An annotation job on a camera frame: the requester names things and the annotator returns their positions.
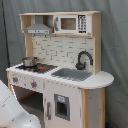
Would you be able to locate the black toy stovetop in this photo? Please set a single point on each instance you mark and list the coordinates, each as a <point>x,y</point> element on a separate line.
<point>38,68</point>

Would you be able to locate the grey range hood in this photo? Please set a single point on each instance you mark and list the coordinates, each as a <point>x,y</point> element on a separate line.
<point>39,27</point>

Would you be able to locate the toy microwave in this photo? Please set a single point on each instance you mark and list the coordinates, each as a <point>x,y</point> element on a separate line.
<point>73,24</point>

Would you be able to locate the wooden toy kitchen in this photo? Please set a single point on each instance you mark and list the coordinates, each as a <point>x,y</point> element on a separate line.
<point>87,98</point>

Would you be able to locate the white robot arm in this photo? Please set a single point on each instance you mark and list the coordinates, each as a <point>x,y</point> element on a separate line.
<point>12,114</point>

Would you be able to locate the black toy faucet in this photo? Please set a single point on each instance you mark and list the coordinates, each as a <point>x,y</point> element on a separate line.
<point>81,65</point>

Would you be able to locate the grey toy sink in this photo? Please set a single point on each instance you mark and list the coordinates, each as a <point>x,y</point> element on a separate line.
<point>72,74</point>

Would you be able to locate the red left oven knob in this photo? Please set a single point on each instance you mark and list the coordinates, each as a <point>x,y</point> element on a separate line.
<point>15,79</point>

